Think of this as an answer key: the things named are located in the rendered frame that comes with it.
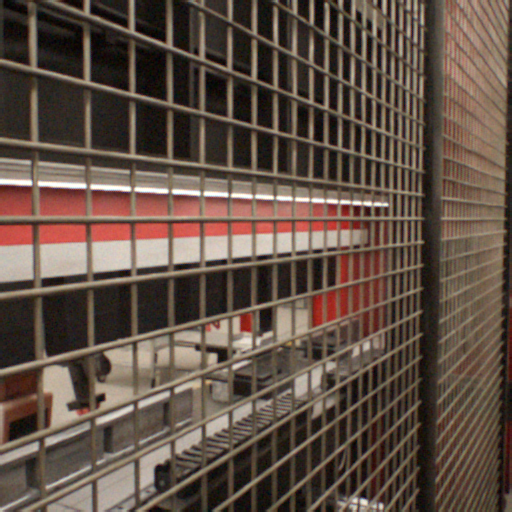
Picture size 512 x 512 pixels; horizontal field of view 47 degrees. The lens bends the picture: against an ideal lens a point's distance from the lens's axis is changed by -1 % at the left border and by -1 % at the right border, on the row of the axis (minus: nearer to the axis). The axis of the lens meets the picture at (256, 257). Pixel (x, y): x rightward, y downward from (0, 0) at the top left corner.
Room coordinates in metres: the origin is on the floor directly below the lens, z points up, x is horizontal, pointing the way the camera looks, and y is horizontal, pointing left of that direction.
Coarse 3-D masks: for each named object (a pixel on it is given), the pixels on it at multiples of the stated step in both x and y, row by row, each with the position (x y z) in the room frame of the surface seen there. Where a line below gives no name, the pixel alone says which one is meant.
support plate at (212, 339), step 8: (192, 336) 2.00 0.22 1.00; (208, 336) 2.00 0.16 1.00; (216, 336) 2.00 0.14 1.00; (224, 336) 2.00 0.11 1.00; (248, 336) 2.00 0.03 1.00; (192, 344) 1.92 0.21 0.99; (208, 344) 1.89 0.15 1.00; (216, 344) 1.88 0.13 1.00; (224, 344) 1.88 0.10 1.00; (240, 344) 1.88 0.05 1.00
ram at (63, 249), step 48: (0, 192) 1.02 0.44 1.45; (48, 192) 1.10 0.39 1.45; (96, 192) 1.21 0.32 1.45; (144, 192) 1.34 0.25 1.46; (0, 240) 1.01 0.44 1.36; (48, 240) 1.10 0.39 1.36; (96, 240) 1.21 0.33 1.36; (144, 240) 1.34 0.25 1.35; (192, 240) 1.49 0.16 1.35; (240, 240) 1.69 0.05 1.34; (288, 240) 1.95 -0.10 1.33; (336, 240) 2.30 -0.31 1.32
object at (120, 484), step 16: (320, 368) 1.63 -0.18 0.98; (304, 384) 1.47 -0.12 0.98; (272, 400) 1.34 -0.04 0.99; (224, 416) 1.23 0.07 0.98; (240, 416) 1.23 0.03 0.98; (192, 432) 1.13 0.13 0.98; (208, 432) 1.13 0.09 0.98; (160, 448) 1.05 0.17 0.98; (176, 448) 1.05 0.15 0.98; (144, 464) 0.98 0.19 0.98; (112, 480) 0.92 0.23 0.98; (128, 480) 0.92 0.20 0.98; (144, 480) 0.92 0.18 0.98; (80, 496) 0.86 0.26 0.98; (112, 496) 0.86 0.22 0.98; (128, 496) 0.87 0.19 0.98; (144, 496) 0.86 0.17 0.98
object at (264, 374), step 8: (248, 368) 1.44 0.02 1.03; (264, 368) 1.44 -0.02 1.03; (272, 368) 1.44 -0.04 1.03; (208, 376) 1.47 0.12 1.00; (216, 376) 1.47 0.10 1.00; (224, 376) 1.47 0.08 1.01; (240, 376) 1.38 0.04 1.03; (248, 376) 1.37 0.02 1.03; (264, 376) 1.36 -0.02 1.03; (272, 376) 1.39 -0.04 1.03; (280, 376) 1.41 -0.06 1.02; (288, 376) 1.42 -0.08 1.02; (240, 384) 1.37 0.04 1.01; (248, 384) 1.36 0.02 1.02; (264, 384) 1.34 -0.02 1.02; (272, 384) 1.35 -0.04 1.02; (288, 384) 1.42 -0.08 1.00; (240, 392) 1.37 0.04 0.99; (248, 392) 1.36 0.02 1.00; (272, 392) 1.35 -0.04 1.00; (280, 392) 1.39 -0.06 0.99
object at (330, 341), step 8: (288, 344) 1.85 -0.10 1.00; (312, 344) 1.75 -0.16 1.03; (320, 344) 1.74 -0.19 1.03; (328, 344) 1.72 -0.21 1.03; (344, 344) 1.77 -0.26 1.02; (352, 344) 1.79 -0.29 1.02; (304, 352) 1.75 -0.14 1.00; (312, 352) 1.74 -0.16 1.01; (320, 352) 1.72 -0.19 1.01; (328, 352) 1.71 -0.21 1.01; (352, 352) 1.79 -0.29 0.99
